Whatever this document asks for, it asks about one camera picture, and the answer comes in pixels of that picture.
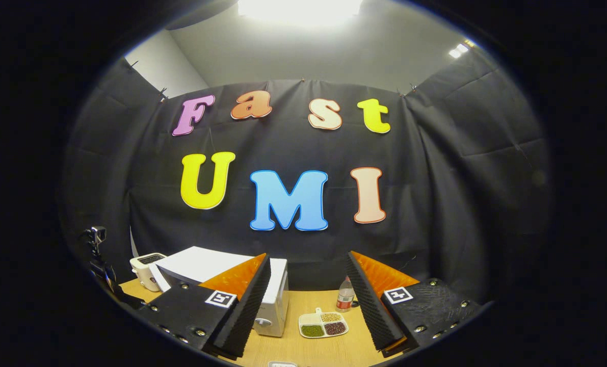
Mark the white divided dish of beans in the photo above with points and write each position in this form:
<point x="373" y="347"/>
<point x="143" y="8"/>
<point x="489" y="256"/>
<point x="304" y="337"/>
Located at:
<point x="321" y="324"/>

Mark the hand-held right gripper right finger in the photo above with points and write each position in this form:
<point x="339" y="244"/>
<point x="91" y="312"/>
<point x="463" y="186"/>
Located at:
<point x="372" y="308"/>

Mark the large ceiling light panel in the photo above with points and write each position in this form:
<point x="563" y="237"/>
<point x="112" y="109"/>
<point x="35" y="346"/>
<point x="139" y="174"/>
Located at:
<point x="300" y="10"/>

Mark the white toaster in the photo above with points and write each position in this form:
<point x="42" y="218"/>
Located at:
<point x="142" y="272"/>

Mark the black backdrop cloth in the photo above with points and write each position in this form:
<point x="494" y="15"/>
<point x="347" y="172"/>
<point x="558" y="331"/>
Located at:
<point x="283" y="148"/>

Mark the clear plastic water bottle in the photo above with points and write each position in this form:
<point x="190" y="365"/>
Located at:
<point x="345" y="298"/>

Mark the small ceiling light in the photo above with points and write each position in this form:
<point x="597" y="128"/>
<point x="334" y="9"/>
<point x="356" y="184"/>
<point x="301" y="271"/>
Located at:
<point x="460" y="49"/>

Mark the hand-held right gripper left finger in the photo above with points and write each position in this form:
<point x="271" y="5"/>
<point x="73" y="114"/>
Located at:
<point x="242" y="311"/>

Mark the white microwave oven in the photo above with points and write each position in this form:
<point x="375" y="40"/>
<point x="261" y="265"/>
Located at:
<point x="196" y="262"/>

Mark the small metal tray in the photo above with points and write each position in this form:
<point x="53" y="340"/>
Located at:
<point x="282" y="364"/>

